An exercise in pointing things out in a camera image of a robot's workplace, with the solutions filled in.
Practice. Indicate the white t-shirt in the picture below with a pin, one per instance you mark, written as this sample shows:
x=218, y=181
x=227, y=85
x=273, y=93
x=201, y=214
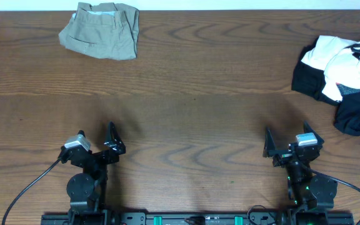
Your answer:
x=325, y=48

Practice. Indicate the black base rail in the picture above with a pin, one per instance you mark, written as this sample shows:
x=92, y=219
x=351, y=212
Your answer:
x=249, y=218

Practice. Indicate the folded khaki shorts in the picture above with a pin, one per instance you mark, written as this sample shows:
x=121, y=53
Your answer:
x=104, y=31

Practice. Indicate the white patterned garment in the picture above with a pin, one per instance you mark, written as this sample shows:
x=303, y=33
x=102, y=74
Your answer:
x=342, y=73

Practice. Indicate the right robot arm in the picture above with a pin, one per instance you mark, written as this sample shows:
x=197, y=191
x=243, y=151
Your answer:
x=310, y=192

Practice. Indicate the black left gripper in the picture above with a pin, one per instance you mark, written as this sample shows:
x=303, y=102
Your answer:
x=98, y=155

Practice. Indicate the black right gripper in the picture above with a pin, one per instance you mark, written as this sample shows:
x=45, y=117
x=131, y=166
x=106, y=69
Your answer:
x=281, y=159

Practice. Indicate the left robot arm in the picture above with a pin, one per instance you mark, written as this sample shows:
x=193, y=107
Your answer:
x=87, y=189

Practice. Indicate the black red garment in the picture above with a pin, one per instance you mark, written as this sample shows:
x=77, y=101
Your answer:
x=347, y=119

